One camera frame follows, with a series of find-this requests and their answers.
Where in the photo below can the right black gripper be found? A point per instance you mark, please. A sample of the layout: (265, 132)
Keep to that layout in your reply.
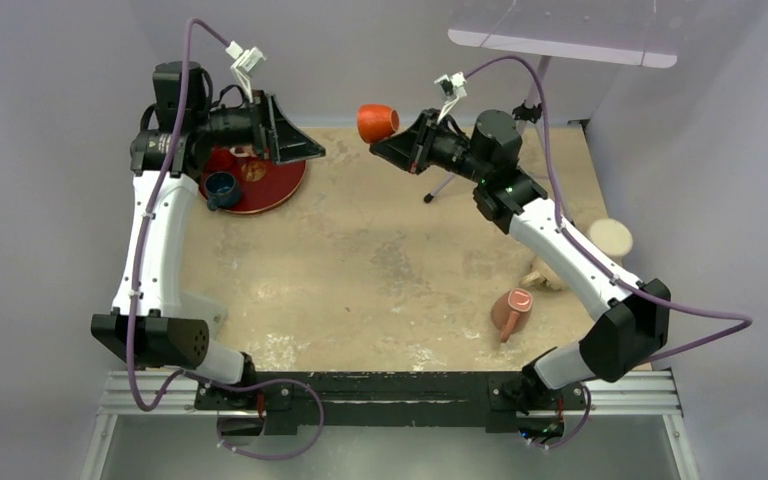
(411, 150)

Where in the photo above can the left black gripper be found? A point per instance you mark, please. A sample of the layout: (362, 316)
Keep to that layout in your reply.
(273, 136)

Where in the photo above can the small orange mug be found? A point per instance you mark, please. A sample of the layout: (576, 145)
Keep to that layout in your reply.
(376, 122)

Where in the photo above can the white pinkish mug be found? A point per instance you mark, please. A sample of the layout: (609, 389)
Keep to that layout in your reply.
(244, 152)

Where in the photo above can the dark blue mug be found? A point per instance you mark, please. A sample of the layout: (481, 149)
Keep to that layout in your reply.
(223, 191)

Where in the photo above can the beige mug sideways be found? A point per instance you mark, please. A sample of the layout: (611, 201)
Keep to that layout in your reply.
(543, 276)

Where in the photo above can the glossy red mug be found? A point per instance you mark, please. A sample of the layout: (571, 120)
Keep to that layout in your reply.
(225, 160)

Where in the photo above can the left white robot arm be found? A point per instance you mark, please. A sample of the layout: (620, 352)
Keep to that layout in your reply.
(153, 323)

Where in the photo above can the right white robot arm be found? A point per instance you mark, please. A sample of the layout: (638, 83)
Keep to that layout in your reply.
(630, 316)

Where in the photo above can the pink salmon mug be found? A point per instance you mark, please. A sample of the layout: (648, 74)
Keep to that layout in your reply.
(511, 311)

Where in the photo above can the cream upside down mug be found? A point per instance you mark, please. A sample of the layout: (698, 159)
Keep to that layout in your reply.
(611, 237)

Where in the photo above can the round red lacquer tray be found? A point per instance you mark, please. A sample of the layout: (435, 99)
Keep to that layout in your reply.
(265, 185)

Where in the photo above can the white tripod stand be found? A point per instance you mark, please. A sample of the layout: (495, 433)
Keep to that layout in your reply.
(533, 111)

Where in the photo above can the white overhead light panel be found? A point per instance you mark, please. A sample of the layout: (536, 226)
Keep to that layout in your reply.
(634, 32)

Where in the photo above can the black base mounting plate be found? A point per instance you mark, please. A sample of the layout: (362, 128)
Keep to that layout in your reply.
(494, 401)

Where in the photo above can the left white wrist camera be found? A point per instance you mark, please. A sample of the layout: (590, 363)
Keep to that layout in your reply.
(245, 61)

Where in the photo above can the aluminium frame rail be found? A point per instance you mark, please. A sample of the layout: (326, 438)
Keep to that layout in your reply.
(639, 393)

